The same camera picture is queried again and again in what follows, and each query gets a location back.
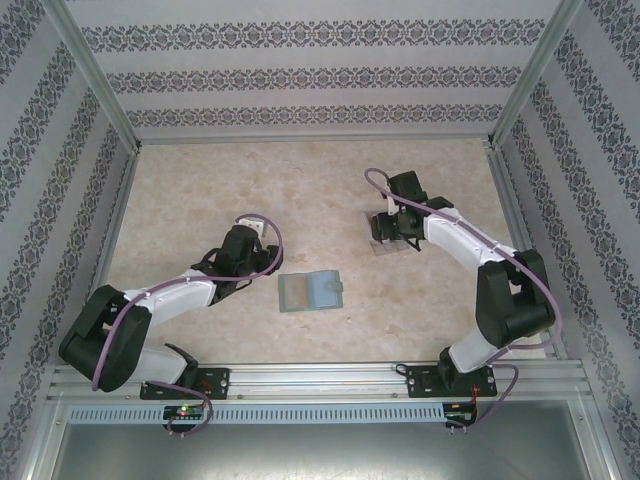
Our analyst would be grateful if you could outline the green leather card holder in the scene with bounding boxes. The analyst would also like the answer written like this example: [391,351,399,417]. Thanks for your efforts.
[277,269,346,315]

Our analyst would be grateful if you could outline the small circuit board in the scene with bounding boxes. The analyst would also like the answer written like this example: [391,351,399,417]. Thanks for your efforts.
[163,404,206,421]
[444,402,479,426]

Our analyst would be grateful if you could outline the grey metal shelf sheet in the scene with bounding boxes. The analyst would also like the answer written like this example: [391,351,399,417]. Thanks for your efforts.
[49,422,601,480]

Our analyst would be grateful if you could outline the aluminium table edge rail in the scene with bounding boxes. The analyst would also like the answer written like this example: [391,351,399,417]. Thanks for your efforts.
[69,147,144,365]
[487,144,569,361]

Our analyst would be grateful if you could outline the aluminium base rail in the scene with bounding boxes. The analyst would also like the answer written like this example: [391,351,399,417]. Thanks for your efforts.
[49,363,584,401]

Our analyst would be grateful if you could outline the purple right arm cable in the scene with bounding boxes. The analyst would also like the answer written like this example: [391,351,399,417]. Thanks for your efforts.
[363,168,564,431]

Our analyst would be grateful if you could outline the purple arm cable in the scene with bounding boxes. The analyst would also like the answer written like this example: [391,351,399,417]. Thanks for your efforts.
[363,168,564,431]
[92,215,286,436]

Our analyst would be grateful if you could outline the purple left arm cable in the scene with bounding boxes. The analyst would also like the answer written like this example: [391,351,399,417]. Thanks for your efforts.
[92,215,286,436]

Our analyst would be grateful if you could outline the slotted grey cable duct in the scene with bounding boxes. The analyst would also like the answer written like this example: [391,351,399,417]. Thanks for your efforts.
[67,403,446,424]

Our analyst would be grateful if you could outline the aluminium frame post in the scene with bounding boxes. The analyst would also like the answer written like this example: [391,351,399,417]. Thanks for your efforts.
[39,0,144,151]
[485,0,587,149]

